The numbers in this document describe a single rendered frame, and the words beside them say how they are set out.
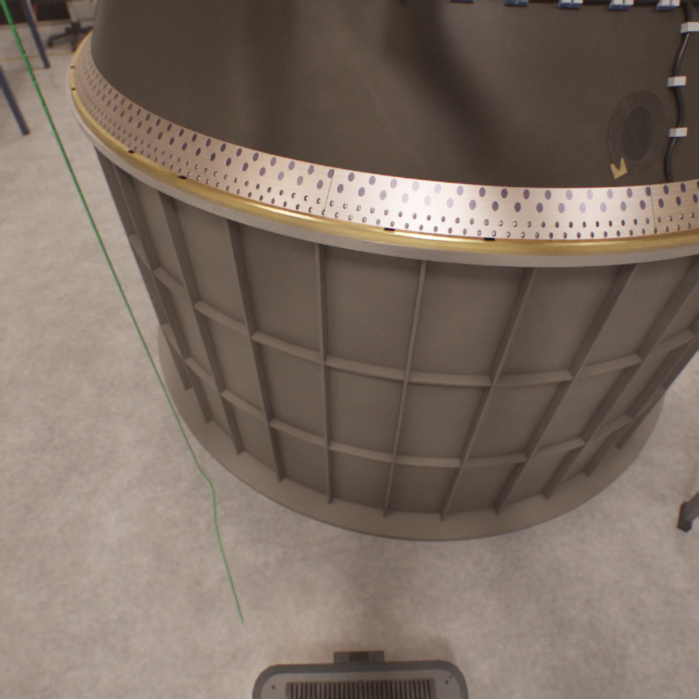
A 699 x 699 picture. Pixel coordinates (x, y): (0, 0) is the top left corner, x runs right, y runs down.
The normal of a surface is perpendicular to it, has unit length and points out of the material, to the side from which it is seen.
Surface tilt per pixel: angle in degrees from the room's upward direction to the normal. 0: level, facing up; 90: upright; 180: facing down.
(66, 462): 0
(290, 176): 43
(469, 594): 0
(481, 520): 0
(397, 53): 62
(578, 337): 90
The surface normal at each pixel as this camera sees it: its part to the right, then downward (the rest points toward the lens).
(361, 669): -0.01, -1.00
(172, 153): -0.40, -0.07
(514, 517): 0.01, -0.65
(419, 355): -0.14, 0.74
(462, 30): -0.11, 0.35
